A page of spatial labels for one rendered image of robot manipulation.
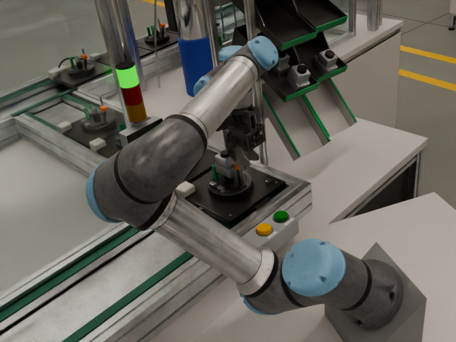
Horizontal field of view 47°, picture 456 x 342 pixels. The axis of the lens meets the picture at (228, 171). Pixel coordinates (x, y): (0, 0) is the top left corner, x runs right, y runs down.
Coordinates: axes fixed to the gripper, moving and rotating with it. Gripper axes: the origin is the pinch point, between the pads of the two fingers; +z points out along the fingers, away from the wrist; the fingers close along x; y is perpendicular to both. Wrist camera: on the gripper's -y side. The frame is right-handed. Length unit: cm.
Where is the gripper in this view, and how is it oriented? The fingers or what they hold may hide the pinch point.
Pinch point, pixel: (241, 165)
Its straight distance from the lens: 151.1
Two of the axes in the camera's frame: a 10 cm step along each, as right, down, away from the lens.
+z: 1.2, 8.3, 5.4
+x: 7.0, -4.6, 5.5
